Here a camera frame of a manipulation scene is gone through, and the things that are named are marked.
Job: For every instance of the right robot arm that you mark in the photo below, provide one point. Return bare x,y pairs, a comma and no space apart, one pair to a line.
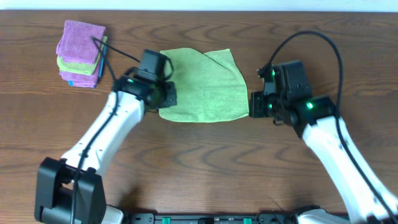
324,131

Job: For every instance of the blue folded cloth at bottom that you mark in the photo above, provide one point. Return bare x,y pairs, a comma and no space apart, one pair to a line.
102,62

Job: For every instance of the light green microfiber cloth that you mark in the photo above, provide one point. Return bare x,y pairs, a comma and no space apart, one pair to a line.
210,88

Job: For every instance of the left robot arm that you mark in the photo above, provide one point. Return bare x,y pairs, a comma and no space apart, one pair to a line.
70,189

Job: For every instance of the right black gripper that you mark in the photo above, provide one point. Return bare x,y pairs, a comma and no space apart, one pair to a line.
255,99

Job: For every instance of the top purple folded cloth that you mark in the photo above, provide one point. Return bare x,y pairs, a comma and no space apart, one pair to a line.
76,44

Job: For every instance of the purple folded cloth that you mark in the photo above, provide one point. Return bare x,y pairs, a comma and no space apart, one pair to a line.
68,75
76,44

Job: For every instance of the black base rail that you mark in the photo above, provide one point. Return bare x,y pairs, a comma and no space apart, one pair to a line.
260,218

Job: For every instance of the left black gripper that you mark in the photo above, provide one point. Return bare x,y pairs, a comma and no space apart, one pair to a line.
170,94

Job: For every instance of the lower purple folded cloth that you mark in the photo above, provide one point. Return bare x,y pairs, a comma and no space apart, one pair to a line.
68,75

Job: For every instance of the green folded cloth in stack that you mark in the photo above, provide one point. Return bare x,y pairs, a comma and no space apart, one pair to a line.
80,67

